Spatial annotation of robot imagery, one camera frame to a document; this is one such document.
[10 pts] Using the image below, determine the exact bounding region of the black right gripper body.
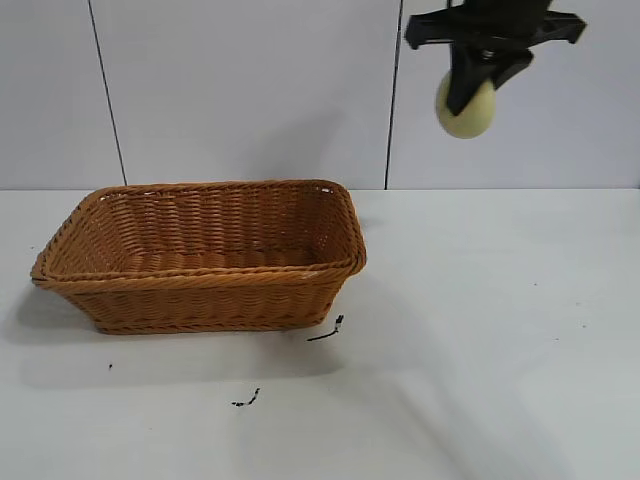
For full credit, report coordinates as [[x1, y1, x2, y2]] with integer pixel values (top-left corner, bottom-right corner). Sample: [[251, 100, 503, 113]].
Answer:
[[405, 0, 588, 52]]

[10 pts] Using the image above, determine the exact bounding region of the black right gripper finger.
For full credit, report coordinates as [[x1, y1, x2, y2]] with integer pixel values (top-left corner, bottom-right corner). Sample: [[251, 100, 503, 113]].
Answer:
[[445, 43, 502, 117], [491, 49, 534, 91]]

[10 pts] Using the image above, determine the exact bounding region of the pale yellow egg yolk pastry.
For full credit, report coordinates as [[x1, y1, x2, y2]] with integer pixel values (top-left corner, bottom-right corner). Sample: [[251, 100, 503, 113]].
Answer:
[[434, 69, 498, 139]]

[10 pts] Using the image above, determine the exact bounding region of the brown woven wicker basket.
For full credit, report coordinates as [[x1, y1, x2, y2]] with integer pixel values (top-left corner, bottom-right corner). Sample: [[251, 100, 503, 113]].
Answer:
[[31, 179, 370, 336]]

